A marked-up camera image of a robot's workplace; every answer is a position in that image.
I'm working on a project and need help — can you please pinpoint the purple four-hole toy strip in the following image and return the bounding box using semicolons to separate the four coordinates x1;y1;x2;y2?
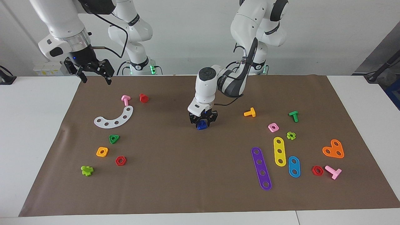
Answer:
251;147;273;191

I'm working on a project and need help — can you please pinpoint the yellow three-hole toy strip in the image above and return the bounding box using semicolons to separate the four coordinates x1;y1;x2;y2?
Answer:
273;137;287;167

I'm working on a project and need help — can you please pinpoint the blue crate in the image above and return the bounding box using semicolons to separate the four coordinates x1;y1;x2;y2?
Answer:
385;78;400;110

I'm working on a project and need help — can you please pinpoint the black clamp mount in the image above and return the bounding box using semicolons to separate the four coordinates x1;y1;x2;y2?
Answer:
0;65;17;85

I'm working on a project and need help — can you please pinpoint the black right base cable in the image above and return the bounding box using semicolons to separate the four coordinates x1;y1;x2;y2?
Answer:
117;60;130;76

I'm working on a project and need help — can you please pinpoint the black pole stand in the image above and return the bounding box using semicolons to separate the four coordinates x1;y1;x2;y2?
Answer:
364;50;400;83

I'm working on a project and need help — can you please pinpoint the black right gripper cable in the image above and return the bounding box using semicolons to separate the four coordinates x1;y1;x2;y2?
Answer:
91;12;129;59

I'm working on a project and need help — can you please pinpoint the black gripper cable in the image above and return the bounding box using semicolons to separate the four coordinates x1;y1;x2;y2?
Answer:
216;37;260;107
91;12;129;59

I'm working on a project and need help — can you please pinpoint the brown table mat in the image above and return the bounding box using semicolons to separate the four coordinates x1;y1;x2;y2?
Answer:
18;74;400;218

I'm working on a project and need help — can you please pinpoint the grey partition panel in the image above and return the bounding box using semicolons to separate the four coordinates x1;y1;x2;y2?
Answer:
352;30;400;76

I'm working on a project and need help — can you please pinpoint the orange heart-shaped toy plate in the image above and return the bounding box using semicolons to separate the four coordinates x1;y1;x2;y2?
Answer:
322;139;345;159

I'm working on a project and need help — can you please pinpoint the white curved five-hole strip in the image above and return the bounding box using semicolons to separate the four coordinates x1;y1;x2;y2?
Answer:
94;106;134;129

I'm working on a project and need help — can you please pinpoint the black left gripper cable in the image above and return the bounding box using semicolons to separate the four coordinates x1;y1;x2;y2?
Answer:
216;37;260;107

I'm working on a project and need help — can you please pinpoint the blue two-hole toy strip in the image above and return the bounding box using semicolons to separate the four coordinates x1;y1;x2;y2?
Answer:
288;156;301;178

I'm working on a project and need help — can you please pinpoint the white electrical box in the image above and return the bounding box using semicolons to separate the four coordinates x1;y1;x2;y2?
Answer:
33;61;68;77

